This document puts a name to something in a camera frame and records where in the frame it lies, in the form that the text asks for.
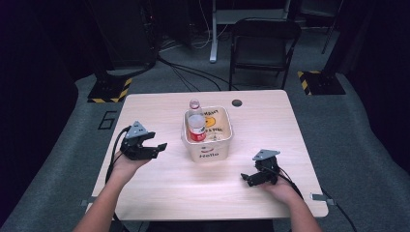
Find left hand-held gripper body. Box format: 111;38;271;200
119;120;159;161

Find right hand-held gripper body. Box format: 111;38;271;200
251;149;281;187

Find white bin with yellow face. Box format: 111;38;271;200
181;105;234;163

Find clear plastic water bottle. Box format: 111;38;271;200
187;99;208;143

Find person's left hand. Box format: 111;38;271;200
110;150;153;186

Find person's right hand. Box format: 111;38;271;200
260;175;300;205

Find grey metal table clamp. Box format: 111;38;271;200
309;192;337;207
80;196;98;208

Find black striped stand base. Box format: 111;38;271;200
87;75;133;104
297;70;347;97

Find black folding chair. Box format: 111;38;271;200
228;17;303;92

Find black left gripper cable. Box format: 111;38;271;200
104;126;132;186

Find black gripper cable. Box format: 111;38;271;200
104;126;132;186
274;165;304;199

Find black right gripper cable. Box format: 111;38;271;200
274;165;304;199

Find black floor cables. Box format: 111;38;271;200
157;52;240;92

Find black cable at table clamp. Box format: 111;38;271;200
321;188;358;232

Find white desk frame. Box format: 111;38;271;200
209;0;293;64

